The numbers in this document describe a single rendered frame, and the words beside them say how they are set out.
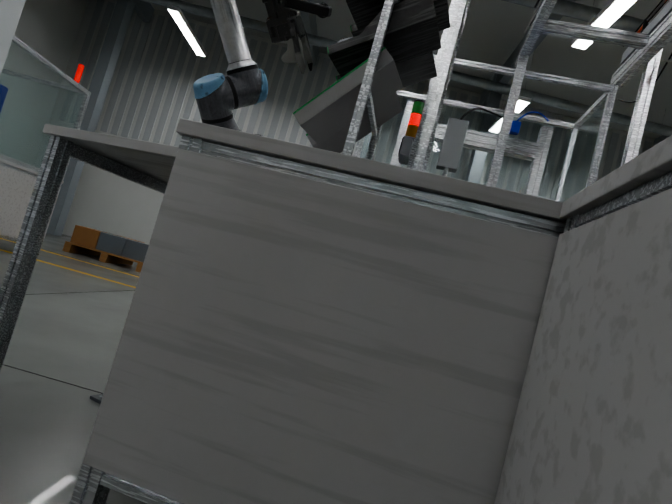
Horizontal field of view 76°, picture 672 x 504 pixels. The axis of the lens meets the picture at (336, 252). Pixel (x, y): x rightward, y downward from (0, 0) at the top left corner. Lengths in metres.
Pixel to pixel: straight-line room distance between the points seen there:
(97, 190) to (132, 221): 1.09
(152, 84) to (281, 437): 10.90
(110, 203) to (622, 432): 10.90
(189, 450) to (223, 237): 0.39
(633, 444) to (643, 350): 0.08
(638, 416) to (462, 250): 0.41
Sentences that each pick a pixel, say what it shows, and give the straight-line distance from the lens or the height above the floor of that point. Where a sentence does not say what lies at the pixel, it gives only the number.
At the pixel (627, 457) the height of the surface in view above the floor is 0.55.
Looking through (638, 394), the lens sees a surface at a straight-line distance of 0.48.
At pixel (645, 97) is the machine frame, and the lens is 2.58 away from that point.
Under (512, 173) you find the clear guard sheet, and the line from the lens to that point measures 3.04.
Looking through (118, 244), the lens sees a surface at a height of 0.30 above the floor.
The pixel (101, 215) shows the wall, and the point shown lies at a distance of 11.15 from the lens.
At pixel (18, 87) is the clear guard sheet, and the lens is 5.37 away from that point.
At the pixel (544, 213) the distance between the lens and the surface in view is 0.82.
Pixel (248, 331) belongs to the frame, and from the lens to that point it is 0.82.
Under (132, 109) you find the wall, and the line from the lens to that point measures 11.43.
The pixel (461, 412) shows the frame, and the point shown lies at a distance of 0.80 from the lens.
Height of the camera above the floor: 0.63
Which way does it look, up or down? 4 degrees up
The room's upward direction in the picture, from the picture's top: 15 degrees clockwise
